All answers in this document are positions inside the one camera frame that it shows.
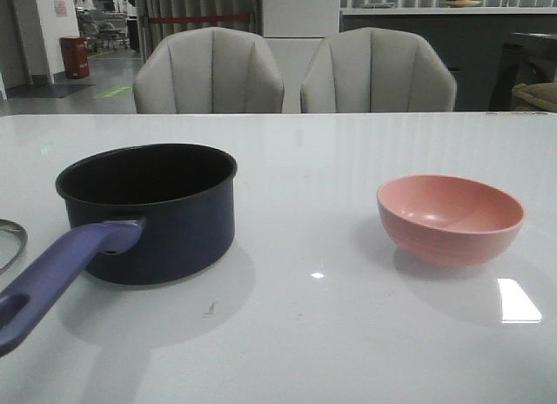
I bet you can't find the glass lid blue knob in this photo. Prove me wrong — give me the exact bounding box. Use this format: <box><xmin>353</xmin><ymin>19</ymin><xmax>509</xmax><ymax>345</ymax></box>
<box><xmin>1</xmin><ymin>219</ymin><xmax>28</xmax><ymax>273</ymax></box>

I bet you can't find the white cabinet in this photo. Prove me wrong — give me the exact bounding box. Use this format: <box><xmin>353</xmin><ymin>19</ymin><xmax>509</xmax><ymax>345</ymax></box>
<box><xmin>262</xmin><ymin>0</ymin><xmax>341</xmax><ymax>38</ymax></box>

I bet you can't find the right beige chair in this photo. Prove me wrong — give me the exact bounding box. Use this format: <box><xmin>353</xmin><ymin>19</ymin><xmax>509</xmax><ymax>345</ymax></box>
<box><xmin>299</xmin><ymin>27</ymin><xmax>458</xmax><ymax>113</ymax></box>

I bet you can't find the beige chair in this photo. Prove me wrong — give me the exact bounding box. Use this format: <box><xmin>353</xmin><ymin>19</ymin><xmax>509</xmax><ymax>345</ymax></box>
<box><xmin>299</xmin><ymin>27</ymin><xmax>458</xmax><ymax>113</ymax></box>
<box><xmin>133</xmin><ymin>27</ymin><xmax>285</xmax><ymax>114</ymax></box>

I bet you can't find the red trash bin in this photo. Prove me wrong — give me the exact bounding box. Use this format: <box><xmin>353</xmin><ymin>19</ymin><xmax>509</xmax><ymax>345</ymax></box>
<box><xmin>59</xmin><ymin>36</ymin><xmax>90</xmax><ymax>79</ymax></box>

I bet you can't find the grey counter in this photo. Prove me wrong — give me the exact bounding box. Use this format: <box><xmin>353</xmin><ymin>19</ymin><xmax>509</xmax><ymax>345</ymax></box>
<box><xmin>340</xmin><ymin>7</ymin><xmax>556</xmax><ymax>111</ymax></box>

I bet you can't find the left beige chair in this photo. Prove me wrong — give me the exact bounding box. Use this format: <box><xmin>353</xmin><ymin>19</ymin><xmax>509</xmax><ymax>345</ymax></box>
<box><xmin>133</xmin><ymin>27</ymin><xmax>285</xmax><ymax>114</ymax></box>

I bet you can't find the red wall notice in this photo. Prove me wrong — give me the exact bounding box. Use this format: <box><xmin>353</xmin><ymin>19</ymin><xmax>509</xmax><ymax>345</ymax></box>
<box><xmin>53</xmin><ymin>0</ymin><xmax>67</xmax><ymax>17</ymax></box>

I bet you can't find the dark blue saucepan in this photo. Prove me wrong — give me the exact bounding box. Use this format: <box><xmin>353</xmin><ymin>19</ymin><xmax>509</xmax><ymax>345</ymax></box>
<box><xmin>1</xmin><ymin>143</ymin><xmax>238</xmax><ymax>354</ymax></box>

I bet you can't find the pink bowl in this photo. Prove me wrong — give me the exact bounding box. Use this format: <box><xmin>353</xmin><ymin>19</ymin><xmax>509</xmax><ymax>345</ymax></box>
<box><xmin>377</xmin><ymin>174</ymin><xmax>526</xmax><ymax>266</ymax></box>

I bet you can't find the olive cushion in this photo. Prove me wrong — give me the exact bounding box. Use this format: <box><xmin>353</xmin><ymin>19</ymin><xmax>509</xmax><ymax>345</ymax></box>
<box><xmin>512</xmin><ymin>82</ymin><xmax>557</xmax><ymax>112</ymax></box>

